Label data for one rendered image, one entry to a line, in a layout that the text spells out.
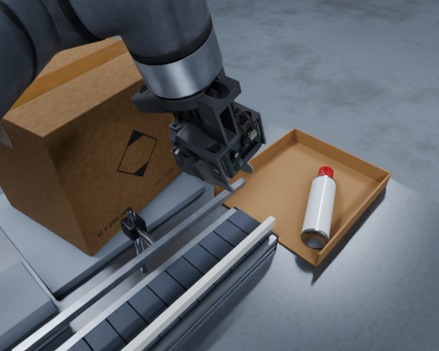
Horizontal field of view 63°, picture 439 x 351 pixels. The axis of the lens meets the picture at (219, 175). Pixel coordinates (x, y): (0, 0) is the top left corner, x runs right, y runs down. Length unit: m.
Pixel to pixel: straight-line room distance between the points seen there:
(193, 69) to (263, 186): 0.55
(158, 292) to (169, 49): 0.41
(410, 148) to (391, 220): 1.78
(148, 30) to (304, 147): 0.72
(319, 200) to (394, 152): 1.79
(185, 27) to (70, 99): 0.34
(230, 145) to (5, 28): 0.21
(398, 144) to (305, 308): 2.03
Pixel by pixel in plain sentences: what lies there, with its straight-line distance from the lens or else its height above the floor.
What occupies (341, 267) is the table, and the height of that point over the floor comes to 0.83.
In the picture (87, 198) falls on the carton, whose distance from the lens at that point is 0.62.
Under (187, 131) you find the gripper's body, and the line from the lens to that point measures 0.39.
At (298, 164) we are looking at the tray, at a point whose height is 0.83.
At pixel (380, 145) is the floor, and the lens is 2.53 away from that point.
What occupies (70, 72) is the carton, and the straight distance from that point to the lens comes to 0.68.
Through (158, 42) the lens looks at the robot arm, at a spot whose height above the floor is 1.29.
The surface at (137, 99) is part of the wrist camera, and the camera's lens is 0.45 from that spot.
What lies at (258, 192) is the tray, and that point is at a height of 0.83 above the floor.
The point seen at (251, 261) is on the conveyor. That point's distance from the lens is 0.63.
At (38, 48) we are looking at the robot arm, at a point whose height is 1.30.
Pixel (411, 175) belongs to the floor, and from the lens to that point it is 2.36.
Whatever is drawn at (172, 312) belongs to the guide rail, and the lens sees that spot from 0.54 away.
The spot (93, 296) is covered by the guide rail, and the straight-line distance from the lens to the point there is 0.52.
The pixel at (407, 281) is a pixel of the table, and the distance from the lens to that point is 0.74.
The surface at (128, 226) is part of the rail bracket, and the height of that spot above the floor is 0.97.
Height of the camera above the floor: 1.40
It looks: 42 degrees down
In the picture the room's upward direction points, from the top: straight up
